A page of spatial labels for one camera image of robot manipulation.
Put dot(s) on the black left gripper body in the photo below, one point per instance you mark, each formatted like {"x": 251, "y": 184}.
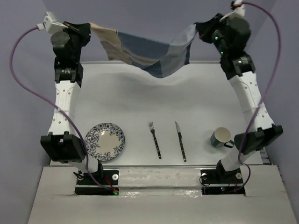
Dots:
{"x": 78, "y": 38}

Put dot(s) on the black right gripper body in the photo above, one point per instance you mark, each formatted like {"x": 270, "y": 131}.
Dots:
{"x": 214, "y": 33}

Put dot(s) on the blue beige checked cloth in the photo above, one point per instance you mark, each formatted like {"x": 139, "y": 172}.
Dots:
{"x": 160, "y": 59}

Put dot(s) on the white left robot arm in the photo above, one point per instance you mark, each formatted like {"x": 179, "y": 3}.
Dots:
{"x": 62, "y": 143}

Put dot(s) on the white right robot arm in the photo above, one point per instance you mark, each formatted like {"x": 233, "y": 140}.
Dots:
{"x": 261, "y": 131}

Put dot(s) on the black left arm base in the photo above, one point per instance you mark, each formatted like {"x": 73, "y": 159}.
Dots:
{"x": 99, "y": 185}

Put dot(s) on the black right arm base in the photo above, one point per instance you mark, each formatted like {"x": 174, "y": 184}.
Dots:
{"x": 214, "y": 184}

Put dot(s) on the teal mug white inside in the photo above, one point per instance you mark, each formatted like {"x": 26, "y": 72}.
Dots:
{"x": 221, "y": 137}

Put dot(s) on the blue floral ceramic plate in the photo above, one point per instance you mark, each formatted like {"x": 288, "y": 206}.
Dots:
{"x": 105, "y": 141}

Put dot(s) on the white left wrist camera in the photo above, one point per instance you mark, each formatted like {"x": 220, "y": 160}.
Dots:
{"x": 50, "y": 24}

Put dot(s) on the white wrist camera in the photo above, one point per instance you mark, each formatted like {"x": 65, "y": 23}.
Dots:
{"x": 50, "y": 24}
{"x": 238, "y": 10}

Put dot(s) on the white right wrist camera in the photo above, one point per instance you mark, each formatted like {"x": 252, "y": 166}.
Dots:
{"x": 238, "y": 10}

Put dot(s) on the steel knife patterned handle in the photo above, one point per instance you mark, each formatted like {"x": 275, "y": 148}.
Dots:
{"x": 180, "y": 141}

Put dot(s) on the steel fork patterned handle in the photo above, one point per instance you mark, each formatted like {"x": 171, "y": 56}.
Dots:
{"x": 152, "y": 130}

